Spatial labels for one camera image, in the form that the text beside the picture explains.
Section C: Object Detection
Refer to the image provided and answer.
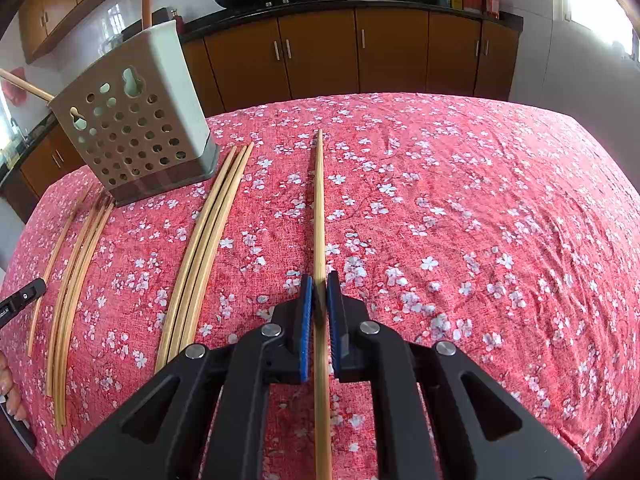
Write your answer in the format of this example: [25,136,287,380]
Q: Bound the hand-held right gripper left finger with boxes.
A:
[55,275,314,480]

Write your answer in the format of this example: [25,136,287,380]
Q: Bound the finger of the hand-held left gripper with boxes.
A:
[0,278,48,324]

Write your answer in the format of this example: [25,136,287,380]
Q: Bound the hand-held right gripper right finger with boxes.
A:
[326,272,587,480]

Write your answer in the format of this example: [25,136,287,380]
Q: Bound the grey perforated utensil holder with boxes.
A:
[48,8,221,207]

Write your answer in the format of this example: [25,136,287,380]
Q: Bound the person's left hand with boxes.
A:
[0,350,28,422]

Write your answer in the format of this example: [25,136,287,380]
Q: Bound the red floral tablecloth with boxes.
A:
[0,92,640,480]

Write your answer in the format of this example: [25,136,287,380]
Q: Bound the red plastic bag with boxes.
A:
[6,66,27,107]

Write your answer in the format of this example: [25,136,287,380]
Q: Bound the brown lower kitchen cabinets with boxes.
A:
[0,4,522,213]

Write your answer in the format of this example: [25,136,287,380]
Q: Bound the black kitchen countertop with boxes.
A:
[0,0,525,181]

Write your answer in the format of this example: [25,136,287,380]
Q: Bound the bright window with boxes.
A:
[564,0,640,65]

